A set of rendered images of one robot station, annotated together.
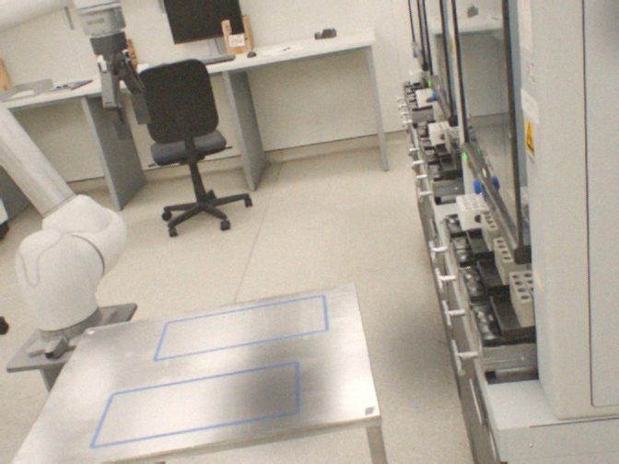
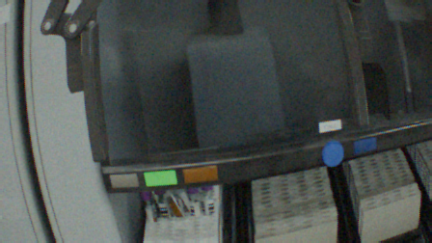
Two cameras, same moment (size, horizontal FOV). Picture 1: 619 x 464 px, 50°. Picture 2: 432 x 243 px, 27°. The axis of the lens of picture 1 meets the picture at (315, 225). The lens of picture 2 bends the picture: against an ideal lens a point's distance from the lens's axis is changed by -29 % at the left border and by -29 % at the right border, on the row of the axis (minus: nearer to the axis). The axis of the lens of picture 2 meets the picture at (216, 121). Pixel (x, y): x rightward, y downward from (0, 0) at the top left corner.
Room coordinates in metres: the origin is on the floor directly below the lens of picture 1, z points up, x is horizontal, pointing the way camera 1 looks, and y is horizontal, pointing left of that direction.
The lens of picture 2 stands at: (1.54, 0.90, 1.32)
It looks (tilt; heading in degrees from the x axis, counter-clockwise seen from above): 13 degrees down; 264
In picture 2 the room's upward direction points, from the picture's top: 8 degrees counter-clockwise
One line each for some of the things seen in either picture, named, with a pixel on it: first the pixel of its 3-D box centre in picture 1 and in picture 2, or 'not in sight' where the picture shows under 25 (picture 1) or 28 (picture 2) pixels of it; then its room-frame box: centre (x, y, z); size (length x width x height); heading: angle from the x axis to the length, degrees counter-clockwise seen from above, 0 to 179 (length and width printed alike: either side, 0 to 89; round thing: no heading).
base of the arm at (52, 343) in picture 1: (67, 328); not in sight; (1.50, 0.66, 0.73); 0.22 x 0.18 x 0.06; 172
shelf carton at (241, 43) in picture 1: (239, 34); not in sight; (4.95, 0.28, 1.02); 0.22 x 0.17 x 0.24; 172
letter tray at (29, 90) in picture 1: (26, 90); not in sight; (4.83, 1.82, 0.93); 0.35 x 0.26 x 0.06; 176
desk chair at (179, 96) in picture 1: (190, 142); not in sight; (4.09, 0.67, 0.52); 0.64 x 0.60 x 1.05; 12
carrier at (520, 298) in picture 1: (521, 301); not in sight; (1.02, -0.34, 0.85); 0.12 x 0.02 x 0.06; 171
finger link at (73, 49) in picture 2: not in sight; (63, 49); (1.56, 0.34, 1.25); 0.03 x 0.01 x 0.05; 172
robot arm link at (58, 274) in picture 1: (55, 273); not in sight; (1.53, 0.66, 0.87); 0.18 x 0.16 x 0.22; 166
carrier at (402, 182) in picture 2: not in sight; (387, 202); (1.16, -0.45, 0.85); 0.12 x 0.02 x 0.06; 172
